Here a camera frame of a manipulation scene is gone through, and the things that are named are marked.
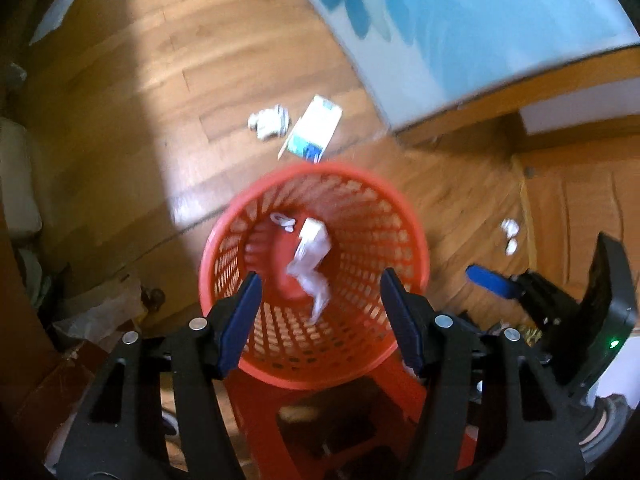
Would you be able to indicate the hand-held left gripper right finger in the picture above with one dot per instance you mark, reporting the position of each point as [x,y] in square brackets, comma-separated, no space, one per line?
[402,317]

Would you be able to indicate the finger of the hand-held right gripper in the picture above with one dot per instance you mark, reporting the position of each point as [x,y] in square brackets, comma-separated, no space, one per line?
[492,282]

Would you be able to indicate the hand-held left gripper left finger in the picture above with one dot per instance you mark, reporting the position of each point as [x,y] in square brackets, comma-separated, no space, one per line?
[239,317]

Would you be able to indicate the red plastic mesh basket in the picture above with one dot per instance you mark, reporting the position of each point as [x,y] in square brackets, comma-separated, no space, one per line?
[350,240]

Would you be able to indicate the white blue paper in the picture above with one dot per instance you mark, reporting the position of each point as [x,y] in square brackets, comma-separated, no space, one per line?
[270,121]

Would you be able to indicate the white blue carton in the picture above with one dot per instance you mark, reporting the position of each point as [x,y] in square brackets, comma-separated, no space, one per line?
[315,130]

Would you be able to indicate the small white paper ball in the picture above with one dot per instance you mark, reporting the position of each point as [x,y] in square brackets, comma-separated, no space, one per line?
[511,246]
[510,225]

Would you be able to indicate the white crumpled tissue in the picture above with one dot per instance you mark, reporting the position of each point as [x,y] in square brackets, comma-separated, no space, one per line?
[310,260]

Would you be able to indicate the small white paper scrap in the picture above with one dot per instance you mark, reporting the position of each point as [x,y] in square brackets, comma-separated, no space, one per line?
[284,221]

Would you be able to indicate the white shoe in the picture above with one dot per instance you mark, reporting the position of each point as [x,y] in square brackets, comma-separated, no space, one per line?
[171,422]

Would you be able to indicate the red plastic stool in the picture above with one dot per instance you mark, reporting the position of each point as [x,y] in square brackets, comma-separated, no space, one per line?
[295,430]

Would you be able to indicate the clear plastic bag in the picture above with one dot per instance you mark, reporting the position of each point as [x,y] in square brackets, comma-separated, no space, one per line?
[97,310]

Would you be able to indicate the brown cardboard box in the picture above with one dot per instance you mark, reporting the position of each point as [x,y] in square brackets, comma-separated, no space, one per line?
[55,385]

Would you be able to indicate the blue floral wardrobe door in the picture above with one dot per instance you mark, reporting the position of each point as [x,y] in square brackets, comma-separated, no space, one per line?
[475,25]

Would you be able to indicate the white paper sheet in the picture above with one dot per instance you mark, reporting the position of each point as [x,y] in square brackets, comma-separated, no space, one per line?
[56,12]

